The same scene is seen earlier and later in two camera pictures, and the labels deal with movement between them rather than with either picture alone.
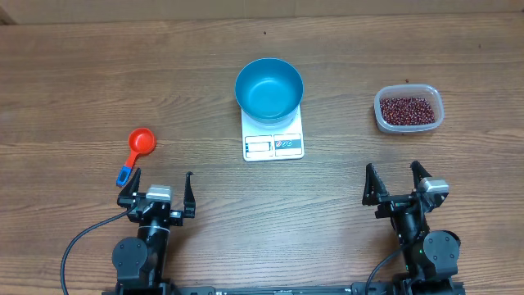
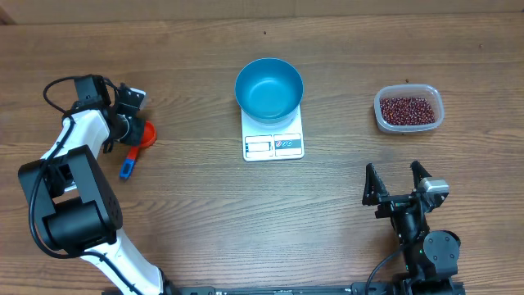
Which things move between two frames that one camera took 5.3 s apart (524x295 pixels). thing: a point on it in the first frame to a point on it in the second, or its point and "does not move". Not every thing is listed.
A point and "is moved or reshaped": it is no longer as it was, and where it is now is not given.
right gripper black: [398, 206] does not move
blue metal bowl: [269, 91] does not move
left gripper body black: [175, 218] to [132, 129]
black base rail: [411, 288] does not move
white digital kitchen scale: [284, 142] does not move
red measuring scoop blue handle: [141, 141] is moved or reshaped
